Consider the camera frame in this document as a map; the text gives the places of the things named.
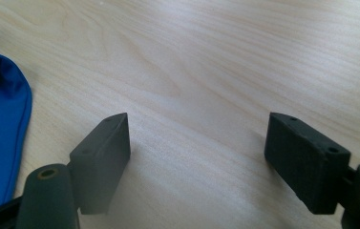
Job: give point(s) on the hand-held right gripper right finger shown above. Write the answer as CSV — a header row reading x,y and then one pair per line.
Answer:
x,y
308,168

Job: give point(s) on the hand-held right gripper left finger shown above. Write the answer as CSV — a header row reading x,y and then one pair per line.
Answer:
x,y
102,165

